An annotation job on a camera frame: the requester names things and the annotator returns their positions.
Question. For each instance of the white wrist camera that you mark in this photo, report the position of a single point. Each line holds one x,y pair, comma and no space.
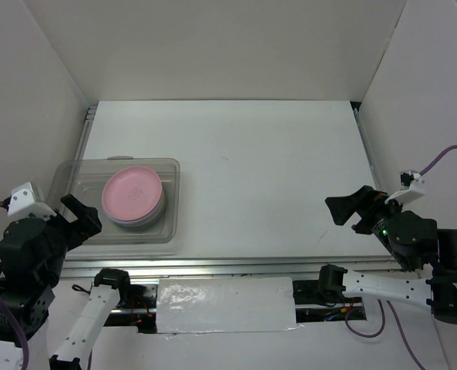
412,188
27,201

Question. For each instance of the purple plate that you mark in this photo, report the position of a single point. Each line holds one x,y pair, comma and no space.
151,217

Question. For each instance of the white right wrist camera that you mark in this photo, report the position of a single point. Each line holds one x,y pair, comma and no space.
412,188

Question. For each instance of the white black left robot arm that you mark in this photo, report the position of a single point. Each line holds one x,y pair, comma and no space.
24,322

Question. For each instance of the clear plastic bin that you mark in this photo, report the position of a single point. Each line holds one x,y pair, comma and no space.
85,180

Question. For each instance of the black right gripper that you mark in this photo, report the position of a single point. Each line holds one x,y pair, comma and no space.
361,201

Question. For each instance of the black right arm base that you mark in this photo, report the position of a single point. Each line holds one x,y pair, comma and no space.
307,292

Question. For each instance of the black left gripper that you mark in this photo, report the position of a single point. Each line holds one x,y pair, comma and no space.
92,223

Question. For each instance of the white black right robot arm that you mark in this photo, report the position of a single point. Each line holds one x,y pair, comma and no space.
437,294

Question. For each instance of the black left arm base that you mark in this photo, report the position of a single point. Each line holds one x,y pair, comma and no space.
137,311

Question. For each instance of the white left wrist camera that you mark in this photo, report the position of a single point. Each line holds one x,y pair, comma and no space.
27,201

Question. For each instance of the pink plate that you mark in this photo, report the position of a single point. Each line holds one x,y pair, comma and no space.
132,193

